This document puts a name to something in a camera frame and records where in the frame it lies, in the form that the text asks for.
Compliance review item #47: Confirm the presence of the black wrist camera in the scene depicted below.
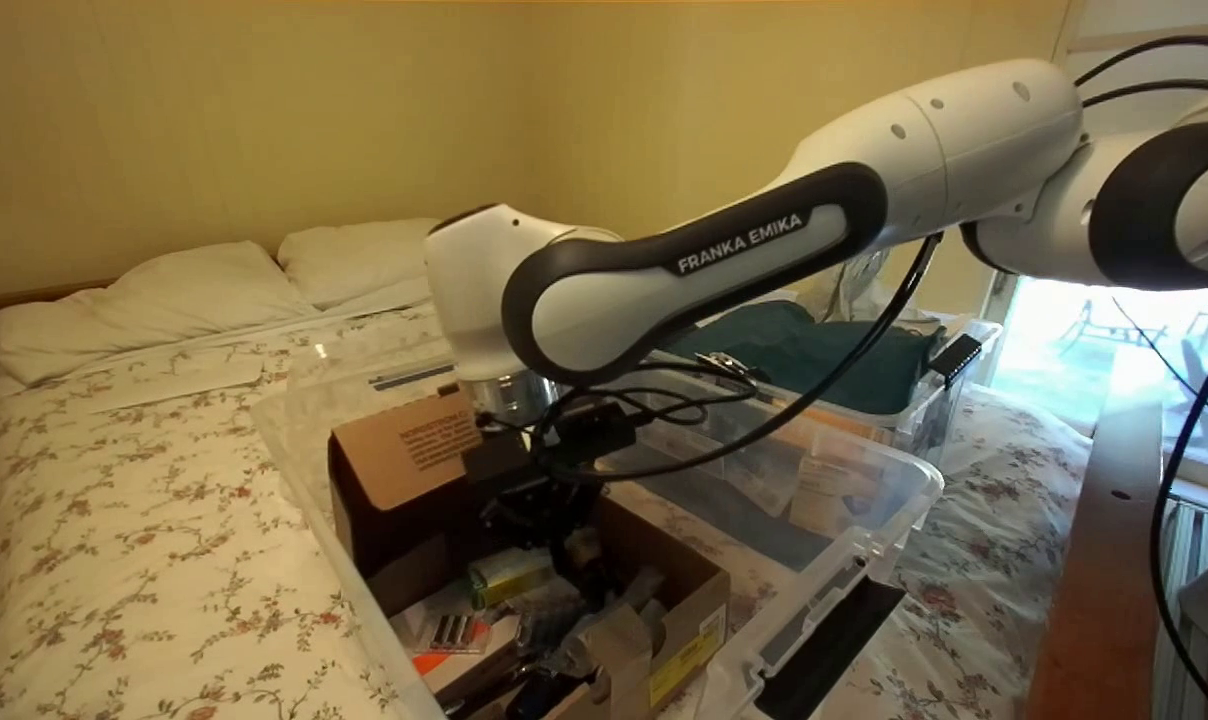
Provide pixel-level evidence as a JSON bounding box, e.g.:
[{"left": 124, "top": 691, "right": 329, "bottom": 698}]
[{"left": 542, "top": 400, "right": 636, "bottom": 464}]

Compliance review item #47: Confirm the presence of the white pillow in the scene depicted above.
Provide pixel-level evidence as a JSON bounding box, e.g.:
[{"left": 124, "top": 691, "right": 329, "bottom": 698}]
[
  {"left": 0, "top": 239, "right": 310, "bottom": 386},
  {"left": 277, "top": 222, "right": 426, "bottom": 309}
]

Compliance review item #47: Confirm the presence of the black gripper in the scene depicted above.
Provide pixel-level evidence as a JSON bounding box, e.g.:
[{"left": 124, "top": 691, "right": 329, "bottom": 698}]
[{"left": 465, "top": 429, "right": 592, "bottom": 524}]

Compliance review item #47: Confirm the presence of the clear plastic crate with clothes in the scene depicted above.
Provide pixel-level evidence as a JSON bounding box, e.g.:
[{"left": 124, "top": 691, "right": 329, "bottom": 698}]
[{"left": 667, "top": 253, "right": 981, "bottom": 437}]

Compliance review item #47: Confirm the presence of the white pillow right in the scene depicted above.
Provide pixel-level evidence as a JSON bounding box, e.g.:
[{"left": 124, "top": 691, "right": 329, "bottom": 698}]
[{"left": 277, "top": 222, "right": 426, "bottom": 309}]

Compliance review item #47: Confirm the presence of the white pillow left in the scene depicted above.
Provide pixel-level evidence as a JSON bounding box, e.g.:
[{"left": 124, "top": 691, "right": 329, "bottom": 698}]
[{"left": 0, "top": 239, "right": 310, "bottom": 386}]

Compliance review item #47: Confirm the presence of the clear plastic crate with cardboard box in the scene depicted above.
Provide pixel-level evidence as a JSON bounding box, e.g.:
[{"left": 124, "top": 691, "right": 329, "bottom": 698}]
[{"left": 259, "top": 366, "right": 944, "bottom": 720}]

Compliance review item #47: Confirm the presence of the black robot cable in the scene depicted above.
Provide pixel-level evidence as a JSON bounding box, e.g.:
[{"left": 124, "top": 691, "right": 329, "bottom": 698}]
[{"left": 534, "top": 234, "right": 949, "bottom": 489}]

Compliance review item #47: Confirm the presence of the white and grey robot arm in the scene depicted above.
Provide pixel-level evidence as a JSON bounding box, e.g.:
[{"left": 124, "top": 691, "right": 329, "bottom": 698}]
[{"left": 422, "top": 58, "right": 1208, "bottom": 516}]

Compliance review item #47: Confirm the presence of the wooden bed footboard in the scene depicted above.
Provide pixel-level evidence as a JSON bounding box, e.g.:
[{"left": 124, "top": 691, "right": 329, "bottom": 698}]
[{"left": 1023, "top": 396, "right": 1162, "bottom": 720}]

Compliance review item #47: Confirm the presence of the floral bed cover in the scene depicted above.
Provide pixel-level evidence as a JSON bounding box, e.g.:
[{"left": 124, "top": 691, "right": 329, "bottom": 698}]
[{"left": 0, "top": 273, "right": 1093, "bottom": 720}]

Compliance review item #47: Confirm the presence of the dark green cloth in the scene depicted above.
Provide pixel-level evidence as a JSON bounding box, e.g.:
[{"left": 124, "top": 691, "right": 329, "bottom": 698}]
[{"left": 667, "top": 300, "right": 940, "bottom": 415}]

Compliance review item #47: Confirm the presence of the small yellow-green box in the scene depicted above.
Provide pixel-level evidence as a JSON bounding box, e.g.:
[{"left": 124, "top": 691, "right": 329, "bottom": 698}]
[{"left": 466, "top": 550, "right": 550, "bottom": 610}]

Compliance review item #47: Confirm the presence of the brown cardboard box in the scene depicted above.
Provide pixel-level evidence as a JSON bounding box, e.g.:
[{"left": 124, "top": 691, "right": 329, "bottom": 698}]
[{"left": 329, "top": 393, "right": 727, "bottom": 720}]

